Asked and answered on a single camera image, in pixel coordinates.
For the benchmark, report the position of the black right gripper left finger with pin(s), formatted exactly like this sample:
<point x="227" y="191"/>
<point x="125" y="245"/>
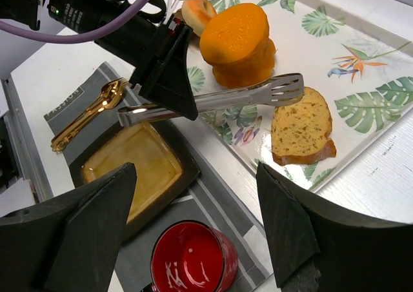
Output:
<point x="69" y="242"/>

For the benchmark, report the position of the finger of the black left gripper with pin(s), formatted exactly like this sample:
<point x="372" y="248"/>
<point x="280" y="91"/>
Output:
<point x="162" y="71"/>

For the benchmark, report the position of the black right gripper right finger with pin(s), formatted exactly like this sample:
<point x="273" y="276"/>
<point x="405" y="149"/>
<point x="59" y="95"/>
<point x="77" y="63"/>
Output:
<point x="316" y="245"/>

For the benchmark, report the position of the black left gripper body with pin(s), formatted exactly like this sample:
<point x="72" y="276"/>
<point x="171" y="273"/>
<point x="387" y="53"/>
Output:
<point x="122" y="27"/>

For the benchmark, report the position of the silver metal tongs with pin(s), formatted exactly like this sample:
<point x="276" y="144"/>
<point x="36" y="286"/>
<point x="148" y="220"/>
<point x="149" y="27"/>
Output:
<point x="281" y="90"/>

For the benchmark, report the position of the bread slice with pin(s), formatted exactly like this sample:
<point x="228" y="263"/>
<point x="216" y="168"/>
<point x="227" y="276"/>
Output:
<point x="300" y="133"/>

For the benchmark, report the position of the gold fork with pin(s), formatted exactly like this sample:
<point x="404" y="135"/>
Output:
<point x="93" y="106"/>

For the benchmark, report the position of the gold spoon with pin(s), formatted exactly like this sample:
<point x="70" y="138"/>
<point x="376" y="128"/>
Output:
<point x="96" y="111"/>

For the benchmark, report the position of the small glazed donut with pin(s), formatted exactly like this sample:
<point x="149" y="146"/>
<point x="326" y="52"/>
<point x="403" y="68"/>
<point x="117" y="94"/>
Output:
<point x="197" y="14"/>

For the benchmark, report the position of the grey placemat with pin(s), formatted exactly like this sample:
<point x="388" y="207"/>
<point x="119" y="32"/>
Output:
<point x="198" y="194"/>

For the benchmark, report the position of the orange round cake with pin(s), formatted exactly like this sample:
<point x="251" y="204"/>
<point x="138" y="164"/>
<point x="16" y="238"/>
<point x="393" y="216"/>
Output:
<point x="237" y="44"/>

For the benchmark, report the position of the square brown ceramic plate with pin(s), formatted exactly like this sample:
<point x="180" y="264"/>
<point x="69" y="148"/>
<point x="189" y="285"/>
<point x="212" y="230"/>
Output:
<point x="164" y="167"/>

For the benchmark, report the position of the red cup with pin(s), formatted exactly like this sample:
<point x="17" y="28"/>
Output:
<point x="191" y="256"/>

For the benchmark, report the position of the floral serving tray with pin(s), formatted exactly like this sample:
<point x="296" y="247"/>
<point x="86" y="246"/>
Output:
<point x="356" y="53"/>

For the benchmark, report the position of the aluminium rail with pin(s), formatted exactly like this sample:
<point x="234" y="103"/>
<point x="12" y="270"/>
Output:
<point x="25" y="153"/>

